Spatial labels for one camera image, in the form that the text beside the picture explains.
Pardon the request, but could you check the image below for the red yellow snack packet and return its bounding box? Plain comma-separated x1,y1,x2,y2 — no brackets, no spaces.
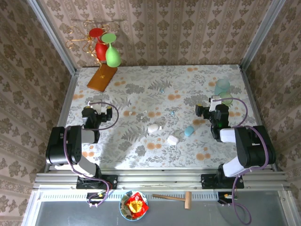
124,192,150,215

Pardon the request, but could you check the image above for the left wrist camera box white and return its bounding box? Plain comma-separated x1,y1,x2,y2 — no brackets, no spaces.
87,100,104,115

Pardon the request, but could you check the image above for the aluminium frame post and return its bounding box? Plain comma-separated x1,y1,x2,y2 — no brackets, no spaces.
239,0,292,71
26,0,78,76

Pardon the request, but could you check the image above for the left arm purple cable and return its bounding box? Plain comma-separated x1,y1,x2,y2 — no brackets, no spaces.
63,101,119,208

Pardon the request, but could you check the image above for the teal plastic tumbler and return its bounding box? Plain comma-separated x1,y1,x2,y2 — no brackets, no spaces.
214,78,231,96

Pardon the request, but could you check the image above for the white slotted cable duct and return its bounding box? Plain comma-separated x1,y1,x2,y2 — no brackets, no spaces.
38,189,223,201

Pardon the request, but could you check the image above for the wooden mallet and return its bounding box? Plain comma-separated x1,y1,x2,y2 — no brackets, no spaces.
152,191,192,210

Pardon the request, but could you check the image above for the patterned ceramic bowl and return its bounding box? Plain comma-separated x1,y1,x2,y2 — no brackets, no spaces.
119,190,149,222

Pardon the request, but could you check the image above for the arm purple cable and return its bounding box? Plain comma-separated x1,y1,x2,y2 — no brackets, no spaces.
63,101,119,208
217,97,270,225

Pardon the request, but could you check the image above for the aluminium front rail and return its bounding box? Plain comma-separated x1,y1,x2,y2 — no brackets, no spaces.
32,168,291,190

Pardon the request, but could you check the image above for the red wine glass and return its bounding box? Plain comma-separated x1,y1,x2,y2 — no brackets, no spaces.
88,27,109,61

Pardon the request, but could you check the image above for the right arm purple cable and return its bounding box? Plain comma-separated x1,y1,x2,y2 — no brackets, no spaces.
217,97,270,225

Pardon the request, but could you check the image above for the aluminium side rail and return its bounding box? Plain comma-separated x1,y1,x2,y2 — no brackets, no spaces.
56,69,79,170
238,65,278,171

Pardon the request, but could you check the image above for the black connector box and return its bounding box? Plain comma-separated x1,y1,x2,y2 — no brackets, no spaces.
218,191,237,205
87,192,106,205

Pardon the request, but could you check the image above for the white square earbud case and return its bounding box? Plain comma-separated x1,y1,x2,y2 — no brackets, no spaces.
166,134,179,146

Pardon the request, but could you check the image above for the green wine glass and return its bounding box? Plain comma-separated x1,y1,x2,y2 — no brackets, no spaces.
101,32,122,68

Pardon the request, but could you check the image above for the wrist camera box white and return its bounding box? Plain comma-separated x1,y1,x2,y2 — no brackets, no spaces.
87,100,104,115
209,96,221,113

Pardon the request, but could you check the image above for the gold wire rack wooden base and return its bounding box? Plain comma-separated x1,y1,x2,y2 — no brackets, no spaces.
65,20,118,93

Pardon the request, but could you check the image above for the green plastic tumbler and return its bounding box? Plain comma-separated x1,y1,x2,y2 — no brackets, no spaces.
217,92,234,106

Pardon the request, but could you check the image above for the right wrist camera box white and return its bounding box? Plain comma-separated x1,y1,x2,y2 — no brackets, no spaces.
209,96,221,113

